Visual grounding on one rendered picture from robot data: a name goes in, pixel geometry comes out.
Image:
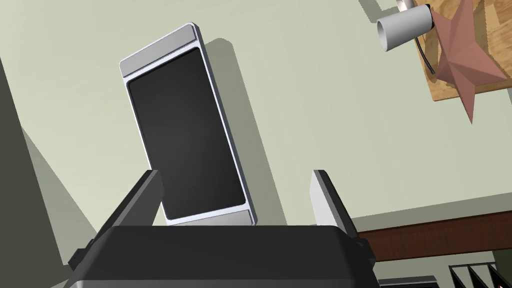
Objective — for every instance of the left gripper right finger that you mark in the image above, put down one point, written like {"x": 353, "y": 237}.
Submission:
{"x": 324, "y": 200}

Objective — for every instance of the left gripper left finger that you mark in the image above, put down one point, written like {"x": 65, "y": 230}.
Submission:
{"x": 138, "y": 204}

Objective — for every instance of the grey cylindrical wall lamp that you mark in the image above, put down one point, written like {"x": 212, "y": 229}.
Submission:
{"x": 404, "y": 26}

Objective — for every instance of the wooden board with red star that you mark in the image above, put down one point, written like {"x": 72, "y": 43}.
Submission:
{"x": 466, "y": 52}

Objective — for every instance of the silver framed black wall panel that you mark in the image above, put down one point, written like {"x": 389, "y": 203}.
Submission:
{"x": 184, "y": 132}

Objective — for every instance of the dark brown wooden shelf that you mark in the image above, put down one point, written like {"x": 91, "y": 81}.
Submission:
{"x": 436, "y": 236}

